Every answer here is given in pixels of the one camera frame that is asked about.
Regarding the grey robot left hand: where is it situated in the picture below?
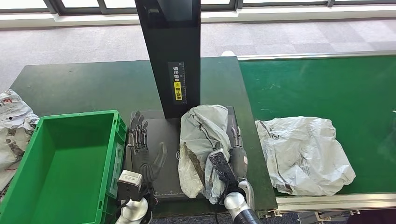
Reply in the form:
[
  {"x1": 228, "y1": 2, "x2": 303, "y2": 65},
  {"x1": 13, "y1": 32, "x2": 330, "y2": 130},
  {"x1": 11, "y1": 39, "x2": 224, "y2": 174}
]
[{"x1": 127, "y1": 111, "x2": 168, "y2": 186}]

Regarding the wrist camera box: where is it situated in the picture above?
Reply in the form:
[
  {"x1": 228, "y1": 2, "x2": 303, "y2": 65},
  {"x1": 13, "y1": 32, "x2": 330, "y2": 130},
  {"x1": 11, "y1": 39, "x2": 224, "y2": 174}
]
[
  {"x1": 209, "y1": 149, "x2": 240, "y2": 188},
  {"x1": 117, "y1": 170, "x2": 143, "y2": 202}
]

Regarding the aluminium conveyor frame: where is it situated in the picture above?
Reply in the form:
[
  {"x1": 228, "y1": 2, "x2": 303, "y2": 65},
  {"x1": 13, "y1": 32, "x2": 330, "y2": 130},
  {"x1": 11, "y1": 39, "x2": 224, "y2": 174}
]
[{"x1": 236, "y1": 50, "x2": 396, "y2": 224}]

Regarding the narrow grey plastic parcel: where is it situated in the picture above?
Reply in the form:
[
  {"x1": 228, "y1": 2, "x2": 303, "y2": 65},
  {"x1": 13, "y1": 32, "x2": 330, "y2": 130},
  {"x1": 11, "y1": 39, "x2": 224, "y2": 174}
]
[{"x1": 178, "y1": 105, "x2": 233, "y2": 205}]

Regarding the dark window frame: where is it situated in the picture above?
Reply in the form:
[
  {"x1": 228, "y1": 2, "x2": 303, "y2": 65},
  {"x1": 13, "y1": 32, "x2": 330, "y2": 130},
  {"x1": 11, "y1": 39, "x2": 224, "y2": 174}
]
[{"x1": 0, "y1": 0, "x2": 396, "y2": 15}]

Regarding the black machine column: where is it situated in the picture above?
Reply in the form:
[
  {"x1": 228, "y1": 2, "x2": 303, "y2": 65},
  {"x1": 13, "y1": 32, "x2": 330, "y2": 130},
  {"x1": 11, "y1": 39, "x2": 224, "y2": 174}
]
[{"x1": 135, "y1": 0, "x2": 202, "y2": 119}]

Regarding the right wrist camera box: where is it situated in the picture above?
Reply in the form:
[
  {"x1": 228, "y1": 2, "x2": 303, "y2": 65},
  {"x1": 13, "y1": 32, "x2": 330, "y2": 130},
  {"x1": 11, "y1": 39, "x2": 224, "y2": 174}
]
[{"x1": 209, "y1": 149, "x2": 240, "y2": 188}]

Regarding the clear crate label sleeve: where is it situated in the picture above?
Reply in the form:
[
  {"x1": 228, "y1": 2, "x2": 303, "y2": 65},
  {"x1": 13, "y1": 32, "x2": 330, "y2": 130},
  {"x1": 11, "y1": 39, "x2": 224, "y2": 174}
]
[{"x1": 110, "y1": 142, "x2": 124, "y2": 198}]

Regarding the white window sill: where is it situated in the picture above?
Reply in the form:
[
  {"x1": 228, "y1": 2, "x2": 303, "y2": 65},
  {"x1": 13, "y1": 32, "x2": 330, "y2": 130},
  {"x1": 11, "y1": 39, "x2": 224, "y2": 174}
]
[{"x1": 0, "y1": 4, "x2": 396, "y2": 28}]

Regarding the black yellow column label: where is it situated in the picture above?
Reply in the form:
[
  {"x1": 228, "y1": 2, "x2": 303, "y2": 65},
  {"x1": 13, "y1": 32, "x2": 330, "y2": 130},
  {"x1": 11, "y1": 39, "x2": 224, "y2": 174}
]
[{"x1": 168, "y1": 61, "x2": 187, "y2": 105}]

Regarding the wide grey plastic parcel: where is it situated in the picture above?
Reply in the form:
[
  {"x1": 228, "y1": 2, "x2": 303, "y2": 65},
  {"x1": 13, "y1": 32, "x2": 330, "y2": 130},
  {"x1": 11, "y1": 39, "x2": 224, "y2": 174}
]
[{"x1": 255, "y1": 116, "x2": 356, "y2": 196}]

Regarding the white printed plastic bag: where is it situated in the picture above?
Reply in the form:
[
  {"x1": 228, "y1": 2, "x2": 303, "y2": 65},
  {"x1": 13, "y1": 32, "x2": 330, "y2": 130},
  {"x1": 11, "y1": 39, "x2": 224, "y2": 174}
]
[{"x1": 0, "y1": 90, "x2": 40, "y2": 198}]

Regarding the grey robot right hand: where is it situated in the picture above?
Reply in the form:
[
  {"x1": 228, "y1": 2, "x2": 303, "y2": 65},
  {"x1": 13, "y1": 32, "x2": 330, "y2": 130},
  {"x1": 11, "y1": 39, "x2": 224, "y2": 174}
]
[{"x1": 228, "y1": 125, "x2": 249, "y2": 181}]

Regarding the green conveyor belt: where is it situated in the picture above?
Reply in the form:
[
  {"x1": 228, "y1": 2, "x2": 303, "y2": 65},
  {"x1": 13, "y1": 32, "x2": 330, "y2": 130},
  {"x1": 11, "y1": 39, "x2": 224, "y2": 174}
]
[{"x1": 239, "y1": 56, "x2": 396, "y2": 196}]

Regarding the green plastic crate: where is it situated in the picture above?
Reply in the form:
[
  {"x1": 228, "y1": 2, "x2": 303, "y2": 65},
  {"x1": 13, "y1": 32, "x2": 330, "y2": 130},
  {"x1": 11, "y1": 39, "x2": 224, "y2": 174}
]
[{"x1": 0, "y1": 110, "x2": 127, "y2": 224}]

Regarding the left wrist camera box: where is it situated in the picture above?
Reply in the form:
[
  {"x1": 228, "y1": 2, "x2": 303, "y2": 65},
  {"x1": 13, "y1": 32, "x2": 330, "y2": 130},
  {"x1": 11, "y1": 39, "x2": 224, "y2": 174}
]
[{"x1": 117, "y1": 170, "x2": 143, "y2": 202}]

